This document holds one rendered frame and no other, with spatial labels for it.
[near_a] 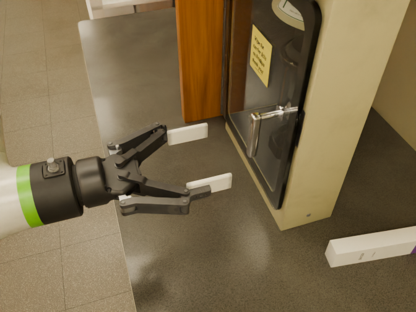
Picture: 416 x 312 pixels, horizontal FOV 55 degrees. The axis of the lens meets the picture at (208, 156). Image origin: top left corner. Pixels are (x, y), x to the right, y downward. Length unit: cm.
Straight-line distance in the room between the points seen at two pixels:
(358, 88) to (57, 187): 44
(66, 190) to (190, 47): 45
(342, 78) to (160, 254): 45
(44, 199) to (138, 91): 61
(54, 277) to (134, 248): 116
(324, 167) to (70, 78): 246
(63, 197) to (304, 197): 41
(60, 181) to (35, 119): 212
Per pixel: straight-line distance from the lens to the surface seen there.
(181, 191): 58
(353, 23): 54
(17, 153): 251
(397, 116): 113
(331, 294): 76
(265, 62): 66
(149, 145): 65
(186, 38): 88
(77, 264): 193
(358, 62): 58
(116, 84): 117
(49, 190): 59
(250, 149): 66
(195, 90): 96
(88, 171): 60
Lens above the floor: 160
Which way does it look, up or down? 45 degrees down
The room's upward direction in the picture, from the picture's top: straight up
